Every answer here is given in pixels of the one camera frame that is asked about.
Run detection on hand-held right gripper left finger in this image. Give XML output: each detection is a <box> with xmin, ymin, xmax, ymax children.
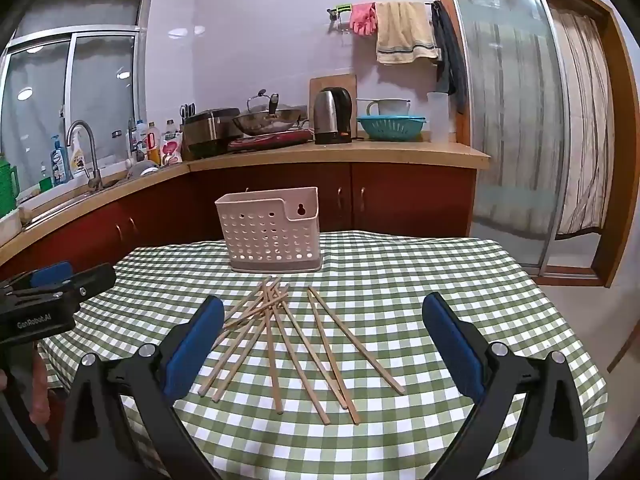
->
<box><xmin>56</xmin><ymin>295</ymin><xmax>226</xmax><ymax>480</ymax></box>

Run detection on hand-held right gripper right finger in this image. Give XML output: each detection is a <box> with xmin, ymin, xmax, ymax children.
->
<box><xmin>421</xmin><ymin>291</ymin><xmax>598</xmax><ymax>480</ymax></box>

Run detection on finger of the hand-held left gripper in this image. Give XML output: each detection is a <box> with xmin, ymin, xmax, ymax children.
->
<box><xmin>0</xmin><ymin>261</ymin><xmax>74</xmax><ymax>292</ymax></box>
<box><xmin>50</xmin><ymin>263</ymin><xmax>117</xmax><ymax>306</ymax></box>

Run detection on pile of wooden chopsticks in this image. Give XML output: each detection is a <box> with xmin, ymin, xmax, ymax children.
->
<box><xmin>198</xmin><ymin>275</ymin><xmax>407</xmax><ymax>426</ymax></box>

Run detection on pink perforated utensil basket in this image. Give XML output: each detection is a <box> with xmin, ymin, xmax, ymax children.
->
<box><xmin>215</xmin><ymin>186</ymin><xmax>321</xmax><ymax>273</ymax></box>

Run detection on person's left hand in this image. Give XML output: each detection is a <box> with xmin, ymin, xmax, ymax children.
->
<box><xmin>27</xmin><ymin>350</ymin><xmax>52</xmax><ymax>423</ymax></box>

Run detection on steel kitchen sink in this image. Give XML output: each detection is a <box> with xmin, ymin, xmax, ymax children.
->
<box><xmin>20</xmin><ymin>160</ymin><xmax>161</xmax><ymax>213</ymax></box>

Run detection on green checked tablecloth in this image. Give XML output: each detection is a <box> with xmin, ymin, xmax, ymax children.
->
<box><xmin>37</xmin><ymin>230</ymin><xmax>608</xmax><ymax>480</ymax></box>

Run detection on green thermos jug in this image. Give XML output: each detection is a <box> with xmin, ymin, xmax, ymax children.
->
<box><xmin>0</xmin><ymin>154</ymin><xmax>21</xmax><ymax>216</ymax></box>

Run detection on blue label detergent bottle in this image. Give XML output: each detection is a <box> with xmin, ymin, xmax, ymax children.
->
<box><xmin>50</xmin><ymin>135</ymin><xmax>69</xmax><ymax>184</ymax></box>

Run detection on steel kitchen faucet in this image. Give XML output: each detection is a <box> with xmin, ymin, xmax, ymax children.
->
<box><xmin>66</xmin><ymin>120</ymin><xmax>104</xmax><ymax>191</ymax></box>

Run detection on white orange label spray bottle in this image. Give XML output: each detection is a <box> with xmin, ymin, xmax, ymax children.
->
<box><xmin>70</xmin><ymin>132</ymin><xmax>92</xmax><ymax>179</ymax></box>

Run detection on white dishes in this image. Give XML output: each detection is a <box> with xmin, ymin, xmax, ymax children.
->
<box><xmin>126</xmin><ymin>157</ymin><xmax>161</xmax><ymax>181</ymax></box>

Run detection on orange sauce bottle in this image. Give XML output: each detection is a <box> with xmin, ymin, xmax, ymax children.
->
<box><xmin>146</xmin><ymin>121</ymin><xmax>162</xmax><ymax>166</ymax></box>

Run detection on red kitchen counter cabinet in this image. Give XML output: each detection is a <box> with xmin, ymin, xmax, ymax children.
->
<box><xmin>0</xmin><ymin>140</ymin><xmax>492</xmax><ymax>281</ymax></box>

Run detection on dark rice cooker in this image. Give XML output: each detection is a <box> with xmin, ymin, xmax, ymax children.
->
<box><xmin>181</xmin><ymin>107</ymin><xmax>243</xmax><ymax>160</ymax></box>

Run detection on red induction cooker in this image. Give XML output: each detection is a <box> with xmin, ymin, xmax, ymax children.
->
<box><xmin>227</xmin><ymin>129</ymin><xmax>313</xmax><ymax>152</ymax></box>

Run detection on teal plastic colander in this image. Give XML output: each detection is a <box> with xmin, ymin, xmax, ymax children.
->
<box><xmin>356</xmin><ymin>115</ymin><xmax>428</xmax><ymax>142</ymax></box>

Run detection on steel wok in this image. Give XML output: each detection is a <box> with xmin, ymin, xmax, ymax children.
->
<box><xmin>232</xmin><ymin>92</ymin><xmax>307</xmax><ymax>137</ymax></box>

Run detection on translucent plastic pitcher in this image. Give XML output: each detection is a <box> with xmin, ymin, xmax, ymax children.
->
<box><xmin>426</xmin><ymin>91</ymin><xmax>451</xmax><ymax>144</ymax></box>

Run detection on glass wok lid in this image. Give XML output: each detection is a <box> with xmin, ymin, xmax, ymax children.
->
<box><xmin>244</xmin><ymin>90</ymin><xmax>296</xmax><ymax>114</ymax></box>

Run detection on white enamel pot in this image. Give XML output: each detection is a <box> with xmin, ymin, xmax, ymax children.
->
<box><xmin>366</xmin><ymin>98</ymin><xmax>412</xmax><ymax>118</ymax></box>

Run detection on striped beige curtain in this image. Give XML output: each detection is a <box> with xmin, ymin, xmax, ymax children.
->
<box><xmin>549</xmin><ymin>7</ymin><xmax>616</xmax><ymax>240</ymax></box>

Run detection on steel electric kettle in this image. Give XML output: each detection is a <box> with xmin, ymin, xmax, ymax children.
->
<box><xmin>313</xmin><ymin>87</ymin><xmax>353</xmax><ymax>145</ymax></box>

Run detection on wooden cutting board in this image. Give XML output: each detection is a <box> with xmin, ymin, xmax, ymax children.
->
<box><xmin>309</xmin><ymin>74</ymin><xmax>358</xmax><ymax>138</ymax></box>

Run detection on dark hanging cloth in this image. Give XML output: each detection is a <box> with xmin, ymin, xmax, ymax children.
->
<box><xmin>431</xmin><ymin>1</ymin><xmax>468</xmax><ymax>116</ymax></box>

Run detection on beige towel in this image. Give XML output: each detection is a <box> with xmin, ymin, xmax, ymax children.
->
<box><xmin>375</xmin><ymin>1</ymin><xmax>440</xmax><ymax>66</ymax></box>

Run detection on pink rubber gloves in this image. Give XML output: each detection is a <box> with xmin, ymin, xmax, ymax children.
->
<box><xmin>349</xmin><ymin>2</ymin><xmax>378</xmax><ymax>37</ymax></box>

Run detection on aluminium frame window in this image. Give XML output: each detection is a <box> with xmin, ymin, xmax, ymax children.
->
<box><xmin>0</xmin><ymin>0</ymin><xmax>153</xmax><ymax>176</ymax></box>

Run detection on wooden frame sliding glass door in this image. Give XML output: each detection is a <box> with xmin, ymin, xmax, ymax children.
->
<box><xmin>430</xmin><ymin>0</ymin><xmax>627</xmax><ymax>288</ymax></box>

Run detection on metal towel rail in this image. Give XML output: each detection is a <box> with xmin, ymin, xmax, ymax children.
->
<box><xmin>327</xmin><ymin>2</ymin><xmax>436</xmax><ymax>28</ymax></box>

